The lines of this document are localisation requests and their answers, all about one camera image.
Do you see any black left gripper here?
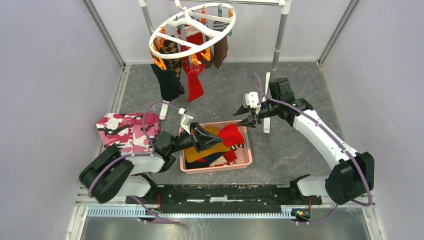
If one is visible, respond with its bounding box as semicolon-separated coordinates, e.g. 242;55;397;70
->
168;122;224;154

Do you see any yellow cloth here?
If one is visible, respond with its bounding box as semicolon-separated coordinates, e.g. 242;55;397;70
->
183;142;232;164

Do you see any red cloth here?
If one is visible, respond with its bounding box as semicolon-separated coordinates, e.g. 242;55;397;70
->
217;124;245;147

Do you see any red white patterned sock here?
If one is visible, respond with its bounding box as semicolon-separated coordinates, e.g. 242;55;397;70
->
187;64;205;103

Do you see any black sock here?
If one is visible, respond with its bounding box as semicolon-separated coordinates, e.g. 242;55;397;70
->
150;63;185;102

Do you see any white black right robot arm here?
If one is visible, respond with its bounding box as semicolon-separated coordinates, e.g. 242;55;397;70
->
234;77;375;207

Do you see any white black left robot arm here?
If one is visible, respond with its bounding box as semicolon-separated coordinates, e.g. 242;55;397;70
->
78;122;223;204

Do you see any orange clothes clip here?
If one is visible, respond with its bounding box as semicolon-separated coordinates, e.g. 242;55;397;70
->
190;53;202;67
152;56;167;71

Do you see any white round clip hanger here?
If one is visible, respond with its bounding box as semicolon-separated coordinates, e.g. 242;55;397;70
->
148;0;237;61

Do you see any pink perforated plastic basket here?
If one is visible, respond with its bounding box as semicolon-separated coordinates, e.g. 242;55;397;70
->
179;126;253;174

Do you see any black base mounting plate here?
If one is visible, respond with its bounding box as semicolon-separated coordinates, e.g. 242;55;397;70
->
141;184;323;214

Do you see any pink camouflage folded cloth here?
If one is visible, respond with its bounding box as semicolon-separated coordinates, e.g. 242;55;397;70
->
95;113;161;153

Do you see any argyle brown yellow sock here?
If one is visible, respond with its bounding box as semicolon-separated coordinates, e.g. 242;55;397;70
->
160;35;186;94

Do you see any red white santa sock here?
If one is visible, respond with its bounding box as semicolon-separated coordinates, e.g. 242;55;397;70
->
181;24;204;74

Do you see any white metal drying rack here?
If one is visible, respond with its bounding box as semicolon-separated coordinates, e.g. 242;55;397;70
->
138;0;292;134

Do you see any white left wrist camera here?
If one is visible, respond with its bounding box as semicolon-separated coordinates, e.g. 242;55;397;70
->
178;108;194;135

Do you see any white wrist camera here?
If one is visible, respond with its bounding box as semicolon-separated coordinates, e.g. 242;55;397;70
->
178;108;194;135
244;91;261;109

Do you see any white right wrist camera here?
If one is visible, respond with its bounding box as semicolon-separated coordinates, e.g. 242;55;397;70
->
244;91;261;109

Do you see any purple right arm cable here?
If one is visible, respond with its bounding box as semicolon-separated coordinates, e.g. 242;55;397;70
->
251;72;374;226

